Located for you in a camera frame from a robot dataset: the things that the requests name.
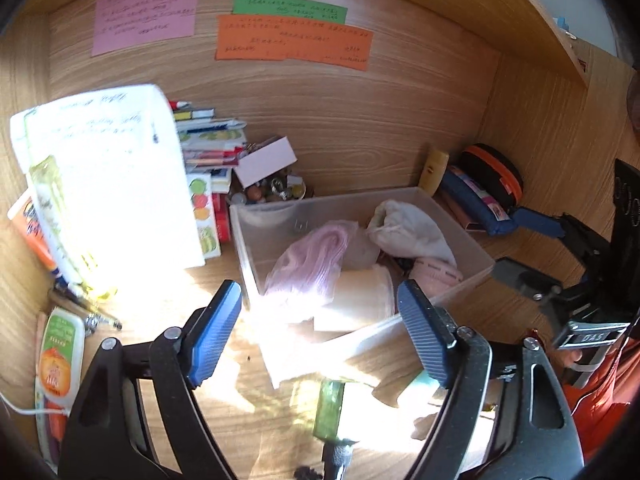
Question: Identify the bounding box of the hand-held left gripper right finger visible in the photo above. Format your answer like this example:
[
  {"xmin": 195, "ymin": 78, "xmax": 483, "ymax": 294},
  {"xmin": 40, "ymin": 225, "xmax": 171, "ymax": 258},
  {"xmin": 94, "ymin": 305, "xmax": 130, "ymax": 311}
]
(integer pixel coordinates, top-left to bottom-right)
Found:
[{"xmin": 396, "ymin": 279, "xmax": 586, "ymax": 480}]

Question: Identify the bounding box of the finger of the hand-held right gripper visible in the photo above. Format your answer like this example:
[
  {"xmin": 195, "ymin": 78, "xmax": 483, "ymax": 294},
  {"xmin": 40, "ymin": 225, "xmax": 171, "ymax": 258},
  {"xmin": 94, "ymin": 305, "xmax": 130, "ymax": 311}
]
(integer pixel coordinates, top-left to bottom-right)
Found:
[
  {"xmin": 491, "ymin": 256, "xmax": 566, "ymax": 306},
  {"xmin": 511, "ymin": 206, "xmax": 591, "ymax": 261}
]

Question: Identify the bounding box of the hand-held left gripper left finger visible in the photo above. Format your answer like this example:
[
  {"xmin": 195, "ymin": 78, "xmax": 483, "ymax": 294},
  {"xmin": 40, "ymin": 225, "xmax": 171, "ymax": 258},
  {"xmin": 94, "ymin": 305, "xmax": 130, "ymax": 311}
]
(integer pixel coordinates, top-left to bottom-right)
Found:
[{"xmin": 57, "ymin": 280, "xmax": 243, "ymax": 480}]

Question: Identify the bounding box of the pink sock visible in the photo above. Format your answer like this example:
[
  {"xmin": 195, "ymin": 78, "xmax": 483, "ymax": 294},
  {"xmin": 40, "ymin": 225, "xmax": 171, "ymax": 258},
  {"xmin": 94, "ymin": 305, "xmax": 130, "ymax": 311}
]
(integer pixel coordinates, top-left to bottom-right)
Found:
[{"xmin": 410, "ymin": 256, "xmax": 465, "ymax": 297}]

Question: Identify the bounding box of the cream cloth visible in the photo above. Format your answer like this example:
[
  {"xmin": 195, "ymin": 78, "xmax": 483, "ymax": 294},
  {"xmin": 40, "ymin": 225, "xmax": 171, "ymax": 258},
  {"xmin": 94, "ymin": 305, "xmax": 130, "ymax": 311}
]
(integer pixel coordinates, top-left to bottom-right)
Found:
[{"xmin": 314, "ymin": 266, "xmax": 396, "ymax": 333}]

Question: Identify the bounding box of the white drawstring pouch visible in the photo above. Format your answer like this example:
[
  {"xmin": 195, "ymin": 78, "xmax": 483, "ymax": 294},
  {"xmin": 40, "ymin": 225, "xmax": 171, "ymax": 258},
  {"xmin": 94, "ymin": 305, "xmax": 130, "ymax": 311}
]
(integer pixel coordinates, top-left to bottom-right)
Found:
[{"xmin": 366, "ymin": 199, "xmax": 457, "ymax": 267}]

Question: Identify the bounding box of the clear plastic bin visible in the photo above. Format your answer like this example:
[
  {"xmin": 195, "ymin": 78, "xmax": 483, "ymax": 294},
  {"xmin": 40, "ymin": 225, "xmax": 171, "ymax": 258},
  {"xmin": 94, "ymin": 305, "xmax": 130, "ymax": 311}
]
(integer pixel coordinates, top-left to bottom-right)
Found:
[{"xmin": 229, "ymin": 187, "xmax": 497, "ymax": 391}]

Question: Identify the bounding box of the pink cloth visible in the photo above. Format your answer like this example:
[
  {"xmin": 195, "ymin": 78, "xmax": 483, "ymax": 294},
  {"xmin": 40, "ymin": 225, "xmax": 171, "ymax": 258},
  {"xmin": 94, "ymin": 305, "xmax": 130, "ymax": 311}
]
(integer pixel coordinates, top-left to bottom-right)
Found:
[{"xmin": 264, "ymin": 221, "xmax": 381, "ymax": 311}]

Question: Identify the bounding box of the wooden desktop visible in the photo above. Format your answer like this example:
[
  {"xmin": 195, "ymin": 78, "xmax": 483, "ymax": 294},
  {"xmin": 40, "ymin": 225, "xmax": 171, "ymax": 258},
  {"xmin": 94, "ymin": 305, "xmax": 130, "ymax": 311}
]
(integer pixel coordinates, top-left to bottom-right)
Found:
[{"xmin": 0, "ymin": 180, "xmax": 601, "ymax": 480}]

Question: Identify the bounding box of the person's right hand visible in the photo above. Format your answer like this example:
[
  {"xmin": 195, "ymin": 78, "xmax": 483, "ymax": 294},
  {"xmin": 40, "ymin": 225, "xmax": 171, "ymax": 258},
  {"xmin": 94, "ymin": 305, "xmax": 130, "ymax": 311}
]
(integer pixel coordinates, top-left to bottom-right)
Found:
[{"xmin": 557, "ymin": 346, "xmax": 583, "ymax": 370}]

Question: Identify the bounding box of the blue pouch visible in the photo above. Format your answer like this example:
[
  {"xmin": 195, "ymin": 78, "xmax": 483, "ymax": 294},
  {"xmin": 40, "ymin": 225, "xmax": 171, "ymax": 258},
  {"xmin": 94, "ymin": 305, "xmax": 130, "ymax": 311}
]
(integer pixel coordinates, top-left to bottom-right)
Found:
[{"xmin": 439, "ymin": 166, "xmax": 518, "ymax": 237}]

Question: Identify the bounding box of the black and orange round case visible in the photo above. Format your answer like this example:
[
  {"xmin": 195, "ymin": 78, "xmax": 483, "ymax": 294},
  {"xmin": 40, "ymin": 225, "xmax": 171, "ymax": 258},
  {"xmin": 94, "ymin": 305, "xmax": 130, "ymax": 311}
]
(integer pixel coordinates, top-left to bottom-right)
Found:
[{"xmin": 460, "ymin": 144, "xmax": 524, "ymax": 211}]

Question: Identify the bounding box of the pink wallet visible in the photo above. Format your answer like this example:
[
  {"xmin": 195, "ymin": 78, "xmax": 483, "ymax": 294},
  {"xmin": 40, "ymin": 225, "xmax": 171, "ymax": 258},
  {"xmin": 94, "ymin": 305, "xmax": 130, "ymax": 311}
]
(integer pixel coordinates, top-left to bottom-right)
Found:
[{"xmin": 440, "ymin": 192, "xmax": 488, "ymax": 233}]

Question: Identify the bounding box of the fruit sticker sheet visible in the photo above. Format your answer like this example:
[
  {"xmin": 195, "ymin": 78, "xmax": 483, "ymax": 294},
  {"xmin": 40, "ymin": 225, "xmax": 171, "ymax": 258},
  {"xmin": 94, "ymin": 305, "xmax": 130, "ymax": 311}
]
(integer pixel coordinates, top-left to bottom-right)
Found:
[{"xmin": 187, "ymin": 172, "xmax": 222, "ymax": 260}]

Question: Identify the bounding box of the yellow tube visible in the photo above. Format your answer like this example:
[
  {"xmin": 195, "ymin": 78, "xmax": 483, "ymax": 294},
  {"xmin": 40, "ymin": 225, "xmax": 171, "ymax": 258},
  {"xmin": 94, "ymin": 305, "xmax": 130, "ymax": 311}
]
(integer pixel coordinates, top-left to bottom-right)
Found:
[{"xmin": 419, "ymin": 149, "xmax": 450, "ymax": 197}]

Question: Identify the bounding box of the green bottle black cap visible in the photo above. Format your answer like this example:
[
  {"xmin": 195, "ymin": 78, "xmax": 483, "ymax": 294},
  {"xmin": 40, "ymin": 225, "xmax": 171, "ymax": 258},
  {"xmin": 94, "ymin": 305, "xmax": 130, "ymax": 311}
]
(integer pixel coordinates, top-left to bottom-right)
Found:
[{"xmin": 295, "ymin": 380, "xmax": 358, "ymax": 480}]

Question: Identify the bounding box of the pile of small trinkets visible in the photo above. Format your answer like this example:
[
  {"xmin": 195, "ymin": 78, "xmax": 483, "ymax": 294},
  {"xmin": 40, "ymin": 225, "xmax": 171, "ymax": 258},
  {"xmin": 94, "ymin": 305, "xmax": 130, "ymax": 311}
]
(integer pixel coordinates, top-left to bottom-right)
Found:
[{"xmin": 229, "ymin": 175, "xmax": 313, "ymax": 206}]

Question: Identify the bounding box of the white tube orange fruit label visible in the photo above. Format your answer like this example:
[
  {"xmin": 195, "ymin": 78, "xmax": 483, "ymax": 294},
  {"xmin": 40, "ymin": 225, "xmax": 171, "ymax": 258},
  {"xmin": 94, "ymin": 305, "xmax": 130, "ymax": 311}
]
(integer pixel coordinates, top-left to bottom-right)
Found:
[{"xmin": 34, "ymin": 306, "xmax": 86, "ymax": 453}]

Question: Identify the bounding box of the small white box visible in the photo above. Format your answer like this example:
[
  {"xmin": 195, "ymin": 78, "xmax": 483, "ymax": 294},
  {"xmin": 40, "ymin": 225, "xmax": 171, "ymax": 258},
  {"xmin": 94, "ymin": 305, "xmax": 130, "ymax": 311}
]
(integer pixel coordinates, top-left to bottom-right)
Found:
[{"xmin": 234, "ymin": 136, "xmax": 297, "ymax": 188}]

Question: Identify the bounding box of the white paper pad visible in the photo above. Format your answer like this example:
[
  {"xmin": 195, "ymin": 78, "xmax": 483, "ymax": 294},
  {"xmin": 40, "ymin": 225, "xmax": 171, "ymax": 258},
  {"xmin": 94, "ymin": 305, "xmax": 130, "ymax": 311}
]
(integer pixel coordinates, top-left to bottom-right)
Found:
[{"xmin": 10, "ymin": 84, "xmax": 207, "ymax": 281}]

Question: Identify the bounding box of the yellow-green clear bottle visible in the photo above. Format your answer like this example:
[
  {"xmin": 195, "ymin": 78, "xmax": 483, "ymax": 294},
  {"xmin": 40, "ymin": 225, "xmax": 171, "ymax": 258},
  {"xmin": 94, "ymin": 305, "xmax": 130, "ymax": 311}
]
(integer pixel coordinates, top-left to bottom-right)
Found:
[{"xmin": 27, "ymin": 155, "xmax": 118, "ymax": 301}]

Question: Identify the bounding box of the stack of books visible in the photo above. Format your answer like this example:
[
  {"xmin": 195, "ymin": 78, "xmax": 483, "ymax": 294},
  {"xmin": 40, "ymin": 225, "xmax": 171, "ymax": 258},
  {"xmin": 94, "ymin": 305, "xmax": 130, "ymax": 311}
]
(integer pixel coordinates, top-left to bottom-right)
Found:
[{"xmin": 170, "ymin": 101, "xmax": 248, "ymax": 168}]

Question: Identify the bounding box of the white and orange tube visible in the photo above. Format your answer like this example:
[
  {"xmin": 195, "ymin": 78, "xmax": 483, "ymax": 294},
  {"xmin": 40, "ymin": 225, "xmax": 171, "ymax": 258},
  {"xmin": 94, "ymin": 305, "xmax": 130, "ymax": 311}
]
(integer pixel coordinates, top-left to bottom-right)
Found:
[{"xmin": 7, "ymin": 192, "xmax": 61, "ymax": 278}]

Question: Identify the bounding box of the orange paper note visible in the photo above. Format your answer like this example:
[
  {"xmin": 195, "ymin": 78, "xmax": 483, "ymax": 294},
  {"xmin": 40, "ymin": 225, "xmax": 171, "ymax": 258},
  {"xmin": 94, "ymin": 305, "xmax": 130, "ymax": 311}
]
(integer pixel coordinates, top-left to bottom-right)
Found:
[{"xmin": 215, "ymin": 14, "xmax": 374, "ymax": 72}]

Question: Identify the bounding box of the pink paper note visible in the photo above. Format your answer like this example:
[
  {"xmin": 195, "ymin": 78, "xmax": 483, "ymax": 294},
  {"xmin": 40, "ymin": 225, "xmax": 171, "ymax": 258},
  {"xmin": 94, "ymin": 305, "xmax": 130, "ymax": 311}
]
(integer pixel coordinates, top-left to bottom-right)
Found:
[{"xmin": 91, "ymin": 0, "xmax": 202, "ymax": 57}]

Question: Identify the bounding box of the green paper note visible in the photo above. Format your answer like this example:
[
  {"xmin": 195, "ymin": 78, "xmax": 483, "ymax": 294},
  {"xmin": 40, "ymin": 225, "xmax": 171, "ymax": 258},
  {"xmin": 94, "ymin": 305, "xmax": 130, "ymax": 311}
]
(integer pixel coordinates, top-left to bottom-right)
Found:
[{"xmin": 231, "ymin": 0, "xmax": 348, "ymax": 23}]

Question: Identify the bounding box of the white cable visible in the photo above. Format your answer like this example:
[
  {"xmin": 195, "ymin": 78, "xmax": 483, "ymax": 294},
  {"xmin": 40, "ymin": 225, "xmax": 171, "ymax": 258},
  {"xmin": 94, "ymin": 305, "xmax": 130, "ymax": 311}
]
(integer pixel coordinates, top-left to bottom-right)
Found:
[{"xmin": 0, "ymin": 390, "xmax": 68, "ymax": 417}]

